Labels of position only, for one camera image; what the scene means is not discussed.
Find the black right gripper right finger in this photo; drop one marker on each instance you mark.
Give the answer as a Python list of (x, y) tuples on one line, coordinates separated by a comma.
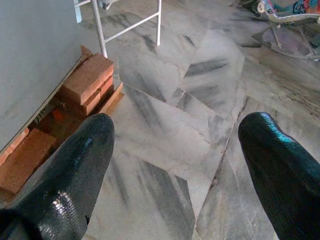
[(282, 180)]

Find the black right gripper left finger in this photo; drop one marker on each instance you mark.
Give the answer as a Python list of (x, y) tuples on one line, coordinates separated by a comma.
[(75, 170)]

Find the white fridge body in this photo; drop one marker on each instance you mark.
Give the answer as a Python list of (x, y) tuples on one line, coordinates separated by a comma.
[(30, 62)]

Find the red clay brick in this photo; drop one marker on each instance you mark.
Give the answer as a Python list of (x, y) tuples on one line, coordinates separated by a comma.
[(25, 160), (87, 77), (93, 105), (15, 145)]

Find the light wooden board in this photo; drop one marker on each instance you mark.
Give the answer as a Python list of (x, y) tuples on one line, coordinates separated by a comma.
[(115, 97)]

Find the brown cardboard piece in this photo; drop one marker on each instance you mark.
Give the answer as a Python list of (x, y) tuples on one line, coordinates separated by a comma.
[(85, 51)]

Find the colourful baby bouncer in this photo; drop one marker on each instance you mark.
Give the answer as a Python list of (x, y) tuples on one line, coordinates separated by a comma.
[(300, 7)]

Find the white metal rack frame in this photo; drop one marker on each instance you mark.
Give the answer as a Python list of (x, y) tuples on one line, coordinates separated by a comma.
[(100, 32)]

